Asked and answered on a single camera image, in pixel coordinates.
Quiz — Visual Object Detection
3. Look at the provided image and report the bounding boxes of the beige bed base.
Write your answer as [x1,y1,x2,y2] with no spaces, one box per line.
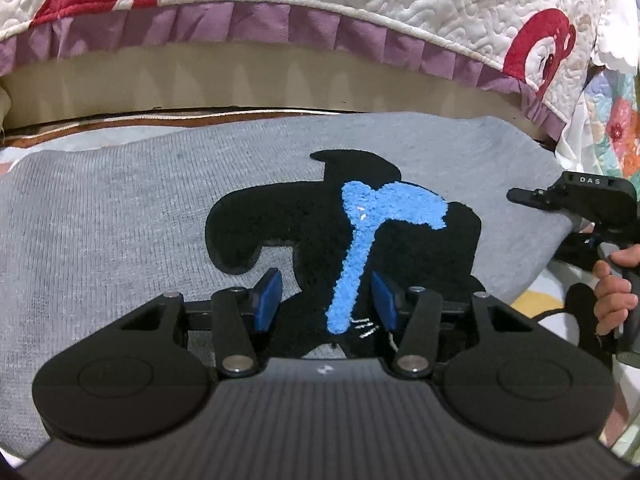
[0,42,551,137]

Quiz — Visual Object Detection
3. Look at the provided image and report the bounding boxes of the person's right hand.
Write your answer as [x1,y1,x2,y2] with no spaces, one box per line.
[594,244,640,336]

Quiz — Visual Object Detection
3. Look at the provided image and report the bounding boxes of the white scalloped cloth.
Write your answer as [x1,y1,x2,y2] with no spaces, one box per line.
[589,0,640,73]

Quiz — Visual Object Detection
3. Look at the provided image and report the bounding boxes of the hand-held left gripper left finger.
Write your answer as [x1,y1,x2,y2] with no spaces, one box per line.
[119,267,284,379]

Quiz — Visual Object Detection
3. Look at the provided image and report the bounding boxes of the checked floor mat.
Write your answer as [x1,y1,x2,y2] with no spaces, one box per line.
[0,110,640,461]

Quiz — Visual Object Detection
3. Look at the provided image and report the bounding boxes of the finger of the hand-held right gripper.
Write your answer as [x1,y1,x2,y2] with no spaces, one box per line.
[506,187,557,211]

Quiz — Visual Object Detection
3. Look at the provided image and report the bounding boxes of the grey sweatshirt with black patch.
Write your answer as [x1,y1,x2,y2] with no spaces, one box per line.
[0,112,576,461]

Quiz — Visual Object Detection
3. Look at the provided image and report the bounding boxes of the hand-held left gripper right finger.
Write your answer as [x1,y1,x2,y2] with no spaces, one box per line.
[371,270,535,380]

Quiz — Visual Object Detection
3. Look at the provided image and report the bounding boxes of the floral patchwork cloth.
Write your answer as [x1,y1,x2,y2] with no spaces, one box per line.
[555,67,640,193]

